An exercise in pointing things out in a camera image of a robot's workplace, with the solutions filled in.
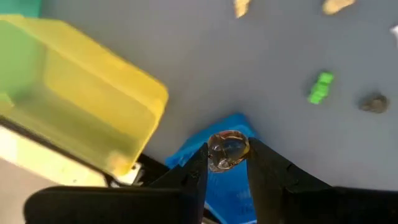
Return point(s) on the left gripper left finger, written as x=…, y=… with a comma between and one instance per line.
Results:
x=124, y=205

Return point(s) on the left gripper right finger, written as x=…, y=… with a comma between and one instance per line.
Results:
x=311, y=205

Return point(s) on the blue plastic basket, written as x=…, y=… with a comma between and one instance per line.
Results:
x=192, y=149

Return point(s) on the smoky translucent plastic skull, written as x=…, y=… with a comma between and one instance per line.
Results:
x=228, y=149
x=373, y=103

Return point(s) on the green plastic zombie hand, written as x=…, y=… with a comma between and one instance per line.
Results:
x=320, y=88

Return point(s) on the cream plastic skull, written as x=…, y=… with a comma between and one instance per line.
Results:
x=337, y=5
x=241, y=7

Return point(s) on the yellow plastic bin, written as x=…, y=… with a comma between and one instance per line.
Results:
x=93, y=93

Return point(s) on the teal plastic bin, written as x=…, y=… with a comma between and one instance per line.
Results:
x=18, y=7

